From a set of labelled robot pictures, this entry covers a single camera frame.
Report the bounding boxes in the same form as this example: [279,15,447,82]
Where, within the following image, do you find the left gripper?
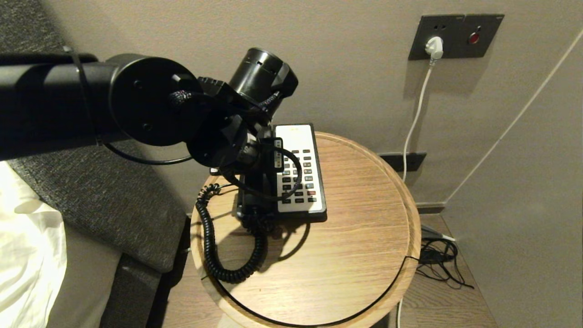
[236,129,267,183]

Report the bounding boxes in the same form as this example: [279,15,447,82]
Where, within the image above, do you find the black phone handset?
[237,175,279,231]

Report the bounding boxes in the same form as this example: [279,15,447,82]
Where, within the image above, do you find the thin black phone line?
[200,255,422,328]

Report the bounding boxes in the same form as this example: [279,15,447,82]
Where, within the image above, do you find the telephone base with white keypad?
[237,123,328,225]

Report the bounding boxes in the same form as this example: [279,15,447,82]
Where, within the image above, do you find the round wooden side table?
[190,131,422,328]

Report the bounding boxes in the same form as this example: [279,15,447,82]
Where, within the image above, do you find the grey upholstered headboard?
[0,0,188,274]

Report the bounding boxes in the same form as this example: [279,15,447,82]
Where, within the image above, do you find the beige bed sheet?
[46,222,123,328]

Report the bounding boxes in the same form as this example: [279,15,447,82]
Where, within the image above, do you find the white power plug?
[425,36,444,65]

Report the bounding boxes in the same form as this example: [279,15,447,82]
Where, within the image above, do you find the white pillow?
[0,161,68,328]

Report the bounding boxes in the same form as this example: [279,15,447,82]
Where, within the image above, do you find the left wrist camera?
[261,136,285,174]

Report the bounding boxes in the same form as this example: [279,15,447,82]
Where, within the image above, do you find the black cable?
[101,142,194,166]
[218,146,304,202]

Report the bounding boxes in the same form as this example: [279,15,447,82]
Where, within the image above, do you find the black coiled phone cord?
[195,182,268,284]

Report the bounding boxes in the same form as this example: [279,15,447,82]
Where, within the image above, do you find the dark low wall outlet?
[378,152,428,173]

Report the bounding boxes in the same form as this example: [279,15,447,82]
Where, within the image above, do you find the white power cable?
[402,59,434,183]

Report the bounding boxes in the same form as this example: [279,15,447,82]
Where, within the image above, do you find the dark wall socket plate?
[408,14,465,61]

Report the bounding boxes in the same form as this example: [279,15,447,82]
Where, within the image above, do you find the tangled black floor cables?
[416,239,475,290]

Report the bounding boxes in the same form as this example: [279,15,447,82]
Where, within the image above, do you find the dark wall plate red button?
[464,14,505,59]

